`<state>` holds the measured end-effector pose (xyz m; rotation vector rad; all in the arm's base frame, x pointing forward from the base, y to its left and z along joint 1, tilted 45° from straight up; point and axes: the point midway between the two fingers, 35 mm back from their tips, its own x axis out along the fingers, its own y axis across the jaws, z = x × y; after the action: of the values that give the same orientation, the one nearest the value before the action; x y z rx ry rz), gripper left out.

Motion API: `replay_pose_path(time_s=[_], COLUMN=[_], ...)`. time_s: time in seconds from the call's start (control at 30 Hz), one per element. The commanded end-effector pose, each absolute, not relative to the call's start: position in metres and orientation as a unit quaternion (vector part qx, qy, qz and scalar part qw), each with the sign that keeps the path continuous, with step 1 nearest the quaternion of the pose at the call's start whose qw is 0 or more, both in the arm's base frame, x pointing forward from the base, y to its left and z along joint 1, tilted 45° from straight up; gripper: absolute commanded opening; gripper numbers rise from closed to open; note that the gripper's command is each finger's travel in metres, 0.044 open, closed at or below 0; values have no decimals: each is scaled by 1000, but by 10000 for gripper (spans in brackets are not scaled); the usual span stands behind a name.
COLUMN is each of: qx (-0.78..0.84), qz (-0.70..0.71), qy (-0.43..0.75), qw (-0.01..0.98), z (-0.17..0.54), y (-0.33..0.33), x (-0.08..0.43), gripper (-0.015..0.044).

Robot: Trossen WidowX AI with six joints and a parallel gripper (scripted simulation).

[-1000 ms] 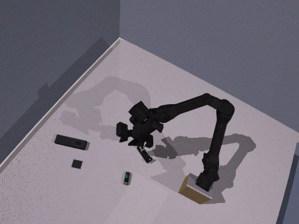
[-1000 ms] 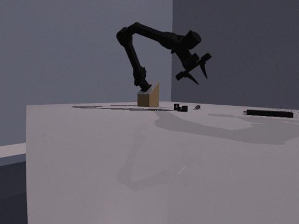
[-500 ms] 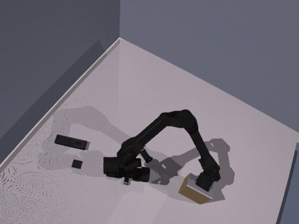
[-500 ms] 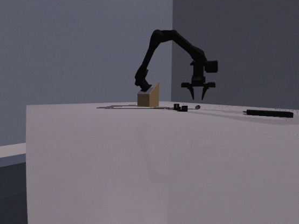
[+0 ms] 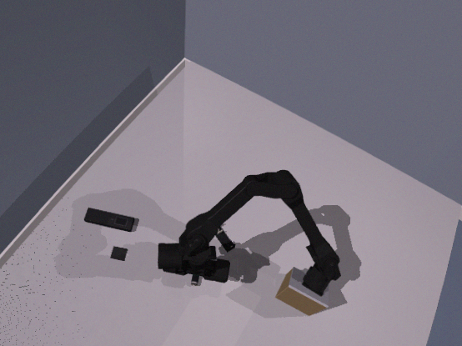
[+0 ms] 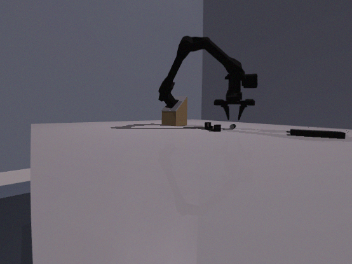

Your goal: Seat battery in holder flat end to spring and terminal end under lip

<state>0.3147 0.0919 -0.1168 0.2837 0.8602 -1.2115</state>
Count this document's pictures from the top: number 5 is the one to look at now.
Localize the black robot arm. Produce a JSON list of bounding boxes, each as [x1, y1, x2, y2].
[[158, 170, 341, 296]]

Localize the black cylindrical battery with green label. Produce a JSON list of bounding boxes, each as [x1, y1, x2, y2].
[[191, 274, 199, 286]]

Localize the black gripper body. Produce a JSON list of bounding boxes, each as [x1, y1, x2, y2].
[[163, 258, 230, 283]]

